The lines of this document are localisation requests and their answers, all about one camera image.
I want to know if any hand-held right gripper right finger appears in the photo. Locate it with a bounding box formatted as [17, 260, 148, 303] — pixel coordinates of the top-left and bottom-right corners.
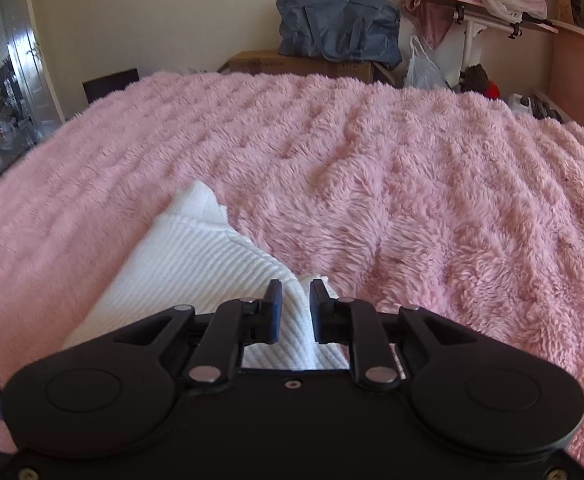
[310, 280, 477, 391]

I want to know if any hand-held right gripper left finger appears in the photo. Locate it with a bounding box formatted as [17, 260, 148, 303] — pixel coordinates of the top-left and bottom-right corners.
[114, 279, 284, 390]

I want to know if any white knit sweater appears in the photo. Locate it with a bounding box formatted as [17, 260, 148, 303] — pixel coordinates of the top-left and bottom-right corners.
[62, 180, 350, 372]

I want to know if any pink fluffy blanket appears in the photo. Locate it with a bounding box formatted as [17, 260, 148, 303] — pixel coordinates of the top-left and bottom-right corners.
[0, 71, 584, 476]

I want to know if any brown cardboard box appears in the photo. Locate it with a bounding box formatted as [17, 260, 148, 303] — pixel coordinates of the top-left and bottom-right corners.
[219, 50, 397, 86]

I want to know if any small white plastic bag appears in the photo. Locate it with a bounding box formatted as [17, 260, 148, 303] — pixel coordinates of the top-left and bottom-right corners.
[403, 35, 450, 90]

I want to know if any cluttered dressing table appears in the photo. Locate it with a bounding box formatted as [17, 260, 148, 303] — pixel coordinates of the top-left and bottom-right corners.
[0, 55, 38, 176]

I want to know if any dark brown plush toy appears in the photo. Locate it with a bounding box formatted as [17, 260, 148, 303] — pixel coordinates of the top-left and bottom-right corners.
[459, 63, 491, 93]

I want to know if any blue duffel bag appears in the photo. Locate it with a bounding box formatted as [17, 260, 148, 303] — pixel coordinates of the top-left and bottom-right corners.
[276, 0, 403, 71]

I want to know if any white floor appliance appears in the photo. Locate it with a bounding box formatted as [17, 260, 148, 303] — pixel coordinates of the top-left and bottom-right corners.
[508, 91, 572, 123]

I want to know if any pink crumpled cloth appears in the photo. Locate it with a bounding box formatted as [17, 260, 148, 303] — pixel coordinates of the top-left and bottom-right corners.
[402, 0, 482, 51]

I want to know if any small folding table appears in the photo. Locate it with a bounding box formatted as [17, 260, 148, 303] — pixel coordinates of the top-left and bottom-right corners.
[422, 0, 560, 81]

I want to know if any white door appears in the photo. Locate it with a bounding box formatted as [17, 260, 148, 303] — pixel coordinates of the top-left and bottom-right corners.
[0, 0, 65, 126]

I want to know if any pink cabinet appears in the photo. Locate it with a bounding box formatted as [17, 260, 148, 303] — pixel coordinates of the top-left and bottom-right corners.
[549, 20, 584, 138]

